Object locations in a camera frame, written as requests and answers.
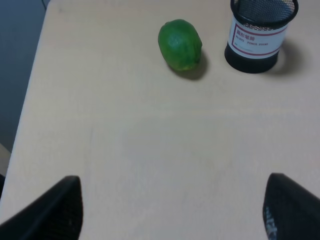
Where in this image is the black mesh pencil holder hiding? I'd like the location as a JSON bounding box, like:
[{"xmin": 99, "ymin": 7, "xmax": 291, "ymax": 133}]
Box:
[{"xmin": 224, "ymin": 0, "xmax": 299, "ymax": 74}]

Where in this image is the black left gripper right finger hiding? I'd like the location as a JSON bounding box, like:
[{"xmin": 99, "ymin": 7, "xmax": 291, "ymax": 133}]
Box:
[{"xmin": 262, "ymin": 173, "xmax": 320, "ymax": 240}]

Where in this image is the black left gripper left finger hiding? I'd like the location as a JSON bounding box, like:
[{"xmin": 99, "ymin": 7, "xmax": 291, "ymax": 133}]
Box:
[{"xmin": 0, "ymin": 175, "xmax": 83, "ymax": 240}]

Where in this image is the green lime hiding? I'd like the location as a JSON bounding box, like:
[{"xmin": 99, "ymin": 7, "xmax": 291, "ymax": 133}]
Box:
[{"xmin": 157, "ymin": 19, "xmax": 203, "ymax": 72}]

